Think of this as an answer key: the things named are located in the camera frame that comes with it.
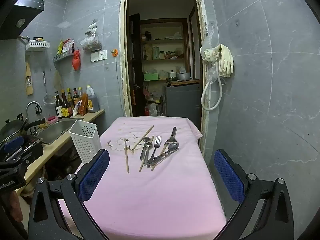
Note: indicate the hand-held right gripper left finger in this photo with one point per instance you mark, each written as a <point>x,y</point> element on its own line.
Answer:
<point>93,177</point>

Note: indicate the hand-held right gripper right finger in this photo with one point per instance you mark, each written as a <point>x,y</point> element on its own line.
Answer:
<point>228,177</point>

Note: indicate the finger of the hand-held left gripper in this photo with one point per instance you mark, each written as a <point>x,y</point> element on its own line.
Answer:
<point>32,145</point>
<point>13,144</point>

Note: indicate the white perforated utensil holder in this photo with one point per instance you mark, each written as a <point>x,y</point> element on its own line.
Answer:
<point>85,142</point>

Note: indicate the steel spoon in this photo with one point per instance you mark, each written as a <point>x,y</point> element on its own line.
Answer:
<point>148,145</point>
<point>173,145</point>
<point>146,140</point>

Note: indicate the steel table knife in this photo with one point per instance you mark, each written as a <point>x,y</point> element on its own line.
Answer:
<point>165,155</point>

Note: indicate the steel fork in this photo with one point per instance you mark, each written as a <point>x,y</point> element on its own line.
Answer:
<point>157,141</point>

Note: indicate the person's left hand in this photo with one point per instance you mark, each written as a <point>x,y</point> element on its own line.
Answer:
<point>15,205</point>

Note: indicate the black wok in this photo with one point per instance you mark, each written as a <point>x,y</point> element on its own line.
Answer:
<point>12,128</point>

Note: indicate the loofah sponge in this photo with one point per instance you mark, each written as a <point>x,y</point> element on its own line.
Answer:
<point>43,125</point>

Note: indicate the stainless steel sink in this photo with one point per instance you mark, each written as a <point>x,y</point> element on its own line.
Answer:
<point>60,128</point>

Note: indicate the pink soap dish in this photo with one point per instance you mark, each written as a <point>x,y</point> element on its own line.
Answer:
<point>51,119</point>

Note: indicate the chrome faucet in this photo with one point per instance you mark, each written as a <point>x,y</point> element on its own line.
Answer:
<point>27,107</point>

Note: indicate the dark pump bottle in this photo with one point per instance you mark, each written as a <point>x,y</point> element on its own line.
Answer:
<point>58,106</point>

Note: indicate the metal mesh strainer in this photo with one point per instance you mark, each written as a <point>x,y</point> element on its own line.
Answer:
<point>49,99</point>

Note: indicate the large soy sauce bottle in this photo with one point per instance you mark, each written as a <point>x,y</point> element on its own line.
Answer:
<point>65,106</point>

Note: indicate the white and blue packet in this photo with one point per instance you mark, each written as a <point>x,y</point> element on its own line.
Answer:
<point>76,109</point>

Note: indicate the dark bottle yellow cap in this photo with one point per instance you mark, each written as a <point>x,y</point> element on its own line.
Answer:
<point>70,100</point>

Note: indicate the beige kitchen counter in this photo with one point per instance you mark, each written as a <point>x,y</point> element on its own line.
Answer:
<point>87,117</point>

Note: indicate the wooden grater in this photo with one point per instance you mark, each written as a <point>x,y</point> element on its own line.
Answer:
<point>29,82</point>

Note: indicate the pink tablecloth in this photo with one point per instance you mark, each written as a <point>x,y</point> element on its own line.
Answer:
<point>155,192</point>

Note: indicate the orange spice packet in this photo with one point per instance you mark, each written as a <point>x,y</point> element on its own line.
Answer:
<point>83,104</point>

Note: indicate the dark bottle red label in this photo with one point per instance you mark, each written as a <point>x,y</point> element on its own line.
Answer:
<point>75,95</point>

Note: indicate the clear bottle yellow cap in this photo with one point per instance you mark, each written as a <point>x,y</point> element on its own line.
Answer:
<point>80,92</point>

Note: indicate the large dark liquid jug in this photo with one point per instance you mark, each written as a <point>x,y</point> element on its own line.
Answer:
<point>92,101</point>

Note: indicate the grey metal cabinet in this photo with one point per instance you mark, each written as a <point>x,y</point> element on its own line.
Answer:
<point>182,102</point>

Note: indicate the pile of bags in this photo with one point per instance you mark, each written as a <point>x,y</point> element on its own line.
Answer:
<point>152,110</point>

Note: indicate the red plastic bag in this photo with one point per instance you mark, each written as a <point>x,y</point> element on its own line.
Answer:
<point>76,61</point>

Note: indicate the yellow snack packet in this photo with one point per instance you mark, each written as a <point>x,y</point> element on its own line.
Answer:
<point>60,47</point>

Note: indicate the wooden board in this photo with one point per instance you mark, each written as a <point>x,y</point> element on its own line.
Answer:
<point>187,82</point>

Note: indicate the clear hanging plastic bag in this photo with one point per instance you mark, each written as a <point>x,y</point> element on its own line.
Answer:
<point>211,73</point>

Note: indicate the red snack packet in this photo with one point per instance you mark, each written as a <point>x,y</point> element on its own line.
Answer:
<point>68,45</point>

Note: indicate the aluminium pot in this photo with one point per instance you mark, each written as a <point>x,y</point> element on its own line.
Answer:
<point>183,76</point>

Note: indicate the green box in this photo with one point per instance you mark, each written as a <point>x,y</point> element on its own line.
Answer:
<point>151,76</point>

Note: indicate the clear bag of dried goods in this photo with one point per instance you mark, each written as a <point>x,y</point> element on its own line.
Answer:
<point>90,43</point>

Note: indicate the dark wooden door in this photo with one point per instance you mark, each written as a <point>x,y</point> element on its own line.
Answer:
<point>135,67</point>

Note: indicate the small lidded pot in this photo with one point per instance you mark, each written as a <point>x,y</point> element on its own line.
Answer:
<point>172,74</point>

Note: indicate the crumpled cream rubber glove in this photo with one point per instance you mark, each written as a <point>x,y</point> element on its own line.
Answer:
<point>208,53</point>

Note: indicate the black range hood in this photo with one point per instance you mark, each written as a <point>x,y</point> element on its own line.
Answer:
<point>15,17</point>

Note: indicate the white knotted plastic bag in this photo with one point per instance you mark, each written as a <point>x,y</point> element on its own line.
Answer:
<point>92,28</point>

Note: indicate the wooden shelf unit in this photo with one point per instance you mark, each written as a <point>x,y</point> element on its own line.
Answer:
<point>162,60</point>

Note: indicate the green canister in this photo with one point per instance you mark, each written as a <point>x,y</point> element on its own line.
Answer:
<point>156,53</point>

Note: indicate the small jar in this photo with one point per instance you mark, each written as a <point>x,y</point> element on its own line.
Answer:
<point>162,55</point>

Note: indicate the black wall fixture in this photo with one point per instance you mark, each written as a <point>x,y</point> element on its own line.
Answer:
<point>38,108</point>

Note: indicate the grey wall rack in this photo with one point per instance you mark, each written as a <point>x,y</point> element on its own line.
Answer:
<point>61,58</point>

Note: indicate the white wall basket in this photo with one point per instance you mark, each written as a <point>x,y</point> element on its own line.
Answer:
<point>37,45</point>

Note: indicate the white wall switch socket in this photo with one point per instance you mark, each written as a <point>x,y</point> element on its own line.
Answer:
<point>98,55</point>

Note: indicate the worn cream door frame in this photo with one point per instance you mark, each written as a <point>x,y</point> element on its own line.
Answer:
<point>123,55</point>

